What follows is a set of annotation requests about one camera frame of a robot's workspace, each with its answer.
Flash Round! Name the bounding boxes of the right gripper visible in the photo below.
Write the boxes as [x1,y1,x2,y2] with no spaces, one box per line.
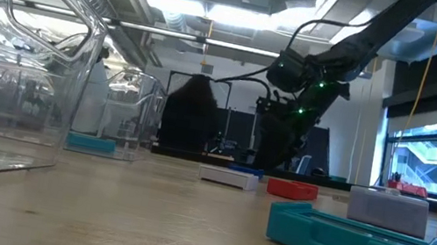
[245,69,353,183]

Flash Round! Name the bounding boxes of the blue digital clock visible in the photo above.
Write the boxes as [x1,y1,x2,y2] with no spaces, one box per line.
[228,163,266,181]

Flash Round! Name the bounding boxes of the red digital clock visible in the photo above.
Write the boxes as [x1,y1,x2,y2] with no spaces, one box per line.
[265,176,320,205]

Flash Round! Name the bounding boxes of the white digital clock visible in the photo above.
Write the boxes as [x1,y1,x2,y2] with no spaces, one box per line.
[196,163,261,194]

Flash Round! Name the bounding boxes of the lavender power adapter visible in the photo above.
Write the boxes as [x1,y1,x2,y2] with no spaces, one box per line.
[343,184,433,241]

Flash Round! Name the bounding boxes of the white chair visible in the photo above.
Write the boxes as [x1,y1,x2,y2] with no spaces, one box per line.
[296,153,314,177]

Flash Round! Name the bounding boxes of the cluttered work table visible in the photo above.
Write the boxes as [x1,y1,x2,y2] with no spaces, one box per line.
[207,130,260,166]

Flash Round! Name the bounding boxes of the black curtain panel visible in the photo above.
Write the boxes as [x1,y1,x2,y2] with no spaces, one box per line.
[207,106,337,177]

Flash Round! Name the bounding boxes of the green storage bin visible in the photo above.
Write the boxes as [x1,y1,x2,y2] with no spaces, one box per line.
[327,174,349,184]

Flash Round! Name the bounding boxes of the person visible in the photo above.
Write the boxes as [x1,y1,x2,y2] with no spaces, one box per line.
[155,68,224,156]

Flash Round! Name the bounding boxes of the ceiling tube light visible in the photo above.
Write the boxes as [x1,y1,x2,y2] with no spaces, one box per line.
[203,38,281,60]
[118,19,198,42]

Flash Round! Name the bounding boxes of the red object by window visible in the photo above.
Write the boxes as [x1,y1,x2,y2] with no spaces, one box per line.
[386,171,432,199]

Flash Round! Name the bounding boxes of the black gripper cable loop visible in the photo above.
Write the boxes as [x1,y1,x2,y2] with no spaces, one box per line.
[211,57,277,101]

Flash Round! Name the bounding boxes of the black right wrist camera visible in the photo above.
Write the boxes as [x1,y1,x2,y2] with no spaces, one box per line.
[263,44,311,96]

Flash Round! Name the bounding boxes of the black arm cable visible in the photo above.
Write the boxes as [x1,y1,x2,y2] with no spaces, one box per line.
[286,12,373,63]

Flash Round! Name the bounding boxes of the yellow hanging cable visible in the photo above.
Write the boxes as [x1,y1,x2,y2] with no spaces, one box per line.
[383,18,437,192]

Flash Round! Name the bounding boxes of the silver ceiling duct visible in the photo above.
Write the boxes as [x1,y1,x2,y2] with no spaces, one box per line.
[307,0,383,51]

